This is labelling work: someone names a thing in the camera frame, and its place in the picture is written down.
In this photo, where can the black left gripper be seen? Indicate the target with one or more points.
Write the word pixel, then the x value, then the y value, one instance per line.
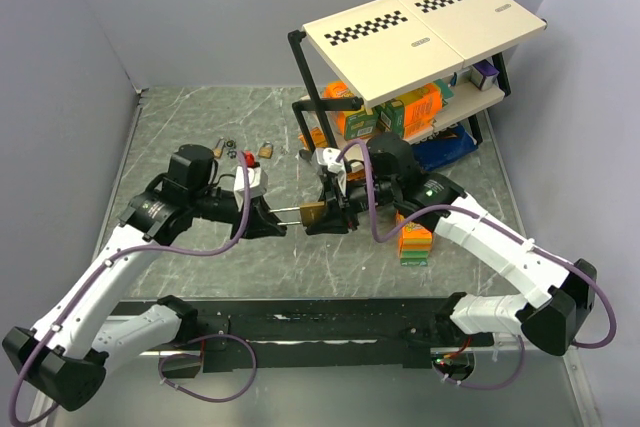
pixel 261 223

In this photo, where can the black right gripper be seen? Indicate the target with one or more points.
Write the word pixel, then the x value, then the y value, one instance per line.
pixel 335 219

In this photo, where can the large brass padlock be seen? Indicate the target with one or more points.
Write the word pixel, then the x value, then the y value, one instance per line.
pixel 309 213

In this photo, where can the medium brass padlock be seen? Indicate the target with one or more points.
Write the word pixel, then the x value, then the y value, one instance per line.
pixel 266 150

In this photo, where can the small brass padlock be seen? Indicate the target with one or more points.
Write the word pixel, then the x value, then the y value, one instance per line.
pixel 219 148

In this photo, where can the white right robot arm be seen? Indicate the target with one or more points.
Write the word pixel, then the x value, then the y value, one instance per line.
pixel 554 296

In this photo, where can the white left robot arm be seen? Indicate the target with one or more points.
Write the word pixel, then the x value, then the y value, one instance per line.
pixel 68 353

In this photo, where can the Sponge Daddy sponge pack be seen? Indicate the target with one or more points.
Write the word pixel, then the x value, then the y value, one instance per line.
pixel 414 244

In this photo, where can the green box left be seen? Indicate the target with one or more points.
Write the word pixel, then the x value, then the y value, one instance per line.
pixel 359 124

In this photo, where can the green box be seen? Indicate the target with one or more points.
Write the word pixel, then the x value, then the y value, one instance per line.
pixel 359 124
pixel 391 119

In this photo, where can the green box right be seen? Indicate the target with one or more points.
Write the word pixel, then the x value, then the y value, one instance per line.
pixel 391 119

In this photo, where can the blue snack bag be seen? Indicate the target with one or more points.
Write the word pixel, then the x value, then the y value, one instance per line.
pixel 444 148

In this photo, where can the orange chip bag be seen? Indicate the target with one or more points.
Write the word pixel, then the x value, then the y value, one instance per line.
pixel 341 101

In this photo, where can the orange box on shelf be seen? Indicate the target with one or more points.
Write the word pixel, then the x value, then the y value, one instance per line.
pixel 420 104

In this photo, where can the purple white small box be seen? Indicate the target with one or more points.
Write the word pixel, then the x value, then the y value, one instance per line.
pixel 483 74

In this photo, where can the cream folding shelf rack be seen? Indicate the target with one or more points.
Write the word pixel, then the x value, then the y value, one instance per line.
pixel 385 48

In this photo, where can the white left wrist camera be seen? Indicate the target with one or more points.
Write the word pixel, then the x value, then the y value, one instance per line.
pixel 258 180

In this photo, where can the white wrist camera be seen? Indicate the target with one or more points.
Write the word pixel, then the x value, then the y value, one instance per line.
pixel 326 160
pixel 258 180

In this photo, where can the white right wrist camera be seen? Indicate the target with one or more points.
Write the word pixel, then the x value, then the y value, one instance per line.
pixel 326 160

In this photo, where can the aluminium rail frame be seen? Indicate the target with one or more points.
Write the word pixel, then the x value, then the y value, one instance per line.
pixel 550 391

